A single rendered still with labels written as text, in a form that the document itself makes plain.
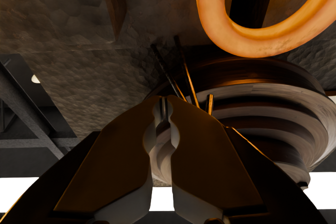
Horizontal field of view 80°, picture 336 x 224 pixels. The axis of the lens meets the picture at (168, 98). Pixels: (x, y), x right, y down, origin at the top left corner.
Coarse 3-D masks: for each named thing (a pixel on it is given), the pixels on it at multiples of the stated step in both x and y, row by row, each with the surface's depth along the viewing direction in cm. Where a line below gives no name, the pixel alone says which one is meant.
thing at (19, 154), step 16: (0, 112) 951; (48, 112) 936; (0, 128) 885; (16, 128) 881; (64, 128) 867; (0, 160) 777; (16, 160) 774; (32, 160) 770; (48, 160) 767; (0, 176) 733; (16, 176) 729; (32, 176) 726
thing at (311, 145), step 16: (224, 112) 34; (240, 112) 34; (256, 112) 34; (272, 112) 34; (288, 112) 34; (304, 112) 35; (160, 128) 40; (240, 128) 34; (256, 128) 34; (272, 128) 34; (288, 128) 35; (304, 128) 37; (320, 128) 38; (160, 144) 42; (304, 144) 38; (320, 144) 42; (160, 160) 44; (304, 160) 43; (160, 176) 54
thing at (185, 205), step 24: (168, 96) 12; (168, 120) 12; (192, 120) 10; (216, 120) 10; (192, 144) 8; (216, 144) 8; (192, 168) 7; (216, 168) 7; (240, 168) 7; (192, 192) 6; (216, 192) 6; (240, 192) 6; (192, 216) 7; (216, 216) 6
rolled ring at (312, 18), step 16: (208, 0) 25; (320, 0) 25; (208, 16) 26; (224, 16) 26; (304, 16) 27; (320, 16) 26; (208, 32) 28; (224, 32) 28; (240, 32) 28; (256, 32) 29; (272, 32) 29; (288, 32) 27; (304, 32) 27; (320, 32) 27; (224, 48) 29; (240, 48) 29; (256, 48) 29; (272, 48) 29; (288, 48) 29
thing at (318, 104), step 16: (240, 64) 37; (256, 64) 37; (192, 80) 37; (208, 80) 36; (224, 80) 35; (240, 80) 32; (256, 80) 32; (272, 80) 32; (288, 80) 35; (304, 80) 38; (176, 96) 37; (224, 96) 34; (240, 96) 34; (256, 96) 34; (272, 96) 34; (288, 96) 34; (304, 96) 34; (320, 96) 34; (320, 112) 37
